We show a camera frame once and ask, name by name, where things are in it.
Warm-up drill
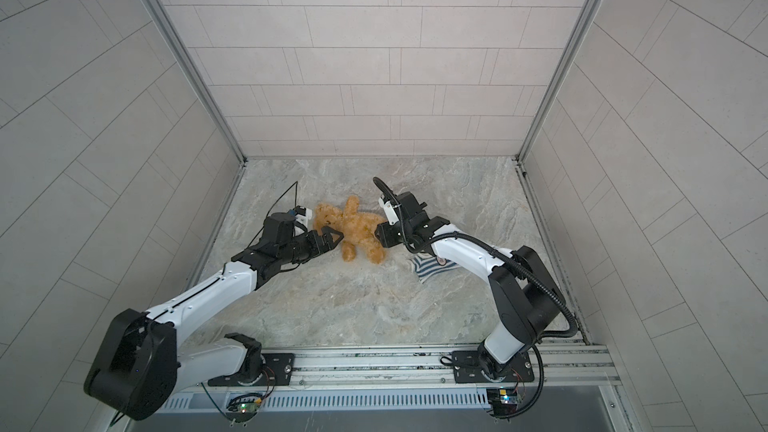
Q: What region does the tan plush teddy bear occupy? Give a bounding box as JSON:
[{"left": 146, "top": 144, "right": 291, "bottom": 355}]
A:
[{"left": 314, "top": 195, "right": 386, "bottom": 264}]

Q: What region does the blue white striped knit sweater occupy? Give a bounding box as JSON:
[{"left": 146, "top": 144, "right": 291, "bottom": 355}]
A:
[{"left": 409, "top": 254, "right": 461, "bottom": 284}]

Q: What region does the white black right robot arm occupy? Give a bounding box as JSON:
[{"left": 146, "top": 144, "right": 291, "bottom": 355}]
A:
[{"left": 375, "top": 181, "right": 578, "bottom": 381}]

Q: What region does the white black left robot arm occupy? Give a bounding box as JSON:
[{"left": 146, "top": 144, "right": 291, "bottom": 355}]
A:
[{"left": 83, "top": 206, "right": 344, "bottom": 420}]

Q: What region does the left green circuit board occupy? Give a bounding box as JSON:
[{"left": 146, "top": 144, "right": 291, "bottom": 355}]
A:
[{"left": 227, "top": 393, "right": 264, "bottom": 414}]

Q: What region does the green circuit board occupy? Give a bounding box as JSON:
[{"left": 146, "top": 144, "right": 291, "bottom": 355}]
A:
[
  {"left": 486, "top": 388, "right": 520, "bottom": 416},
  {"left": 227, "top": 393, "right": 264, "bottom": 414}
]

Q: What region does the white ventilation grille strip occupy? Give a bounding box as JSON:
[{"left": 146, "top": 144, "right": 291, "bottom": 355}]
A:
[{"left": 159, "top": 388, "right": 490, "bottom": 414}]

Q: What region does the right green circuit board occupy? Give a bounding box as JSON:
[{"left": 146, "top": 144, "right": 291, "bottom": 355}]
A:
[{"left": 486, "top": 388, "right": 520, "bottom": 416}]

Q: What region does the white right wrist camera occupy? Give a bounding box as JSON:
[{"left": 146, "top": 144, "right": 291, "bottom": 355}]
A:
[{"left": 378, "top": 197, "right": 400, "bottom": 225}]

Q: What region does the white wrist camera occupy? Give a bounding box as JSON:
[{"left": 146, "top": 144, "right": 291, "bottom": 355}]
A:
[
  {"left": 288, "top": 206, "right": 313, "bottom": 231},
  {"left": 378, "top": 197, "right": 400, "bottom": 225}
]

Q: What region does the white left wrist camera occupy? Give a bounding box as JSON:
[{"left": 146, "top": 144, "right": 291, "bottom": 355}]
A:
[{"left": 288, "top": 206, "right": 313, "bottom": 231}]

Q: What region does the thin black left camera cable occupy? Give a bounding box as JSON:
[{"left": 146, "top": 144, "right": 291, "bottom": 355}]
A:
[{"left": 245, "top": 181, "right": 301, "bottom": 250}]

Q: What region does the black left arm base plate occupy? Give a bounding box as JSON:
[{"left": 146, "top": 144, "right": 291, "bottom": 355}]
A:
[{"left": 207, "top": 353, "right": 295, "bottom": 387}]

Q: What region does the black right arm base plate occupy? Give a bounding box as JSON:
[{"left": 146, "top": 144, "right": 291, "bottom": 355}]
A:
[{"left": 441, "top": 350, "right": 535, "bottom": 384}]

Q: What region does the black corrugated cable conduit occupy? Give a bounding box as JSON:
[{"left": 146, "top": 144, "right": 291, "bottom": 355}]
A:
[{"left": 371, "top": 176, "right": 580, "bottom": 420}]

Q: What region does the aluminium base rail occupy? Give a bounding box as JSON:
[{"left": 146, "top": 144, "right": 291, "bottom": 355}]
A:
[{"left": 167, "top": 344, "right": 622, "bottom": 394}]

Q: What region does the aluminium left corner post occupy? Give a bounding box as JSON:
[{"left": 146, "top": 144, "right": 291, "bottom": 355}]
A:
[{"left": 141, "top": 0, "right": 247, "bottom": 166}]

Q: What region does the aluminium corner post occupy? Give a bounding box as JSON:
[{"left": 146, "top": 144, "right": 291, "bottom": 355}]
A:
[
  {"left": 517, "top": 0, "right": 602, "bottom": 165},
  {"left": 141, "top": 0, "right": 247, "bottom": 166}
]

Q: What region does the aluminium right corner post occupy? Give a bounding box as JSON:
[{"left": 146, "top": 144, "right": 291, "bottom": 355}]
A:
[{"left": 517, "top": 0, "right": 602, "bottom": 165}]

